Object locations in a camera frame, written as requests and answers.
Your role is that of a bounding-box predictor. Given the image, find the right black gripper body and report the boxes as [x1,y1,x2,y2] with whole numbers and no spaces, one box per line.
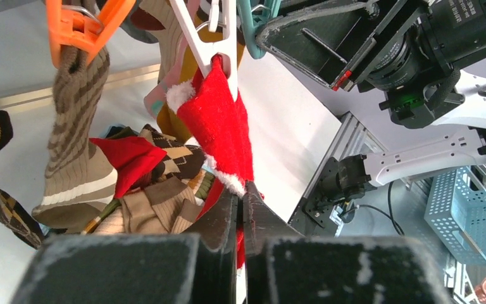
[255,0,428,92]

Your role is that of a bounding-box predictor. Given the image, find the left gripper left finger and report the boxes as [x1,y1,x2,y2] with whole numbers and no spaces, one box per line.
[11,190,239,303]

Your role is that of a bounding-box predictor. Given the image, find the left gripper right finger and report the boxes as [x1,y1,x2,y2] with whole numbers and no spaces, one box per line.
[242,181,452,303]

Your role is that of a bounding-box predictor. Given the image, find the brown striped sock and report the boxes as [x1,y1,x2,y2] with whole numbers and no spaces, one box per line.
[32,46,117,231]

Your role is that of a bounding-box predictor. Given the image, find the long red sock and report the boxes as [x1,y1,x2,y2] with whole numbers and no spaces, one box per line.
[165,53,265,269]

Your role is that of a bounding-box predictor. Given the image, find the white clothes clip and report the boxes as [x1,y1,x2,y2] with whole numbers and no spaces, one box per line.
[170,0,239,101]

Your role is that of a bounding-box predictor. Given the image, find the white round clip hanger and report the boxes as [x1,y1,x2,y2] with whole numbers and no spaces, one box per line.
[195,0,281,60]

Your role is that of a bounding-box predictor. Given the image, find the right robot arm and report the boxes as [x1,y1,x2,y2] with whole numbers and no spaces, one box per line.
[255,1,486,216]

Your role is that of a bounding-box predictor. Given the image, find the tan brown ribbed sock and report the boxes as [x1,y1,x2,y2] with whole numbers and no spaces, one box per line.
[92,176,204,235]

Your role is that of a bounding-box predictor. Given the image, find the red sock in basket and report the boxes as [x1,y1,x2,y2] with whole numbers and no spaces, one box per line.
[90,136,167,198]

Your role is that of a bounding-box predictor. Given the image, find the spare light blue basket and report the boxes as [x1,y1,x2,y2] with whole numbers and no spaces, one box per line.
[424,167,486,265]

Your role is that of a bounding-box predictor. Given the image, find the pink hanging sock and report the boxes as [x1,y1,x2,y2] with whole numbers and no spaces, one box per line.
[139,1,188,118]

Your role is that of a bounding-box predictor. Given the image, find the mustard yellow hanging sock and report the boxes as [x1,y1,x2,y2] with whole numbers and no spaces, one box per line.
[166,5,249,143]

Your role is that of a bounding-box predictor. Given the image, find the cream multicolour striped sock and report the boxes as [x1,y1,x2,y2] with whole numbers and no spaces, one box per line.
[130,0,182,82]

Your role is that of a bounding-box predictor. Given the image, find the wooden hanger rack frame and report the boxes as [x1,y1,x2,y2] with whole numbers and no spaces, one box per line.
[0,64,161,113]

